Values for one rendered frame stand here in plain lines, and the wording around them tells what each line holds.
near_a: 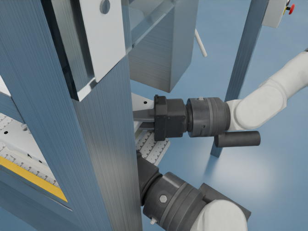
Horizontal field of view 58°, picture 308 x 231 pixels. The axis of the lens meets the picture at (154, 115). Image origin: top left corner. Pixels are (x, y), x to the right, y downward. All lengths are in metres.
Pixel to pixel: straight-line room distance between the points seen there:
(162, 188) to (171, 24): 0.26
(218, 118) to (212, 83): 1.68
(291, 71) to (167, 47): 0.33
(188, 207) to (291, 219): 1.31
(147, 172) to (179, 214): 0.09
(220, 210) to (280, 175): 1.42
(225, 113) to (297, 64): 0.20
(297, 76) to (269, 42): 2.20
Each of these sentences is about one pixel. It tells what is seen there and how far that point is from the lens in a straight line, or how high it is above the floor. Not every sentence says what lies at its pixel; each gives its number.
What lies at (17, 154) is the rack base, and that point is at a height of 0.98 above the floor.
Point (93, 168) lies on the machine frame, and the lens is 0.22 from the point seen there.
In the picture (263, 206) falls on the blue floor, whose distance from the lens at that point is 1.72.
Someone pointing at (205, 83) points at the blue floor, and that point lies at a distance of 2.27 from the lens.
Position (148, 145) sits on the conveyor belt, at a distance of 0.70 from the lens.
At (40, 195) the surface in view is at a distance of 0.71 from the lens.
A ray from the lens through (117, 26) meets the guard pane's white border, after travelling 0.16.
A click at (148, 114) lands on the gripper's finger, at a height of 1.03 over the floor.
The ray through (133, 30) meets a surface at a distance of 0.18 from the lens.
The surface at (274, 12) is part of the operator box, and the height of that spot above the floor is 0.98.
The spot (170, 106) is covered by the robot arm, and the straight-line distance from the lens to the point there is 0.59.
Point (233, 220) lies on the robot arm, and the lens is 0.46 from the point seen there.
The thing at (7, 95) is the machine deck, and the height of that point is 1.35.
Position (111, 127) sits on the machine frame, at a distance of 0.21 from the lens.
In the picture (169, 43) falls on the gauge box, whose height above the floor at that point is 1.23.
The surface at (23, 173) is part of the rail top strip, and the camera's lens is 0.68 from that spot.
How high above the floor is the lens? 1.48
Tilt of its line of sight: 48 degrees down
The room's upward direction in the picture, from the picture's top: straight up
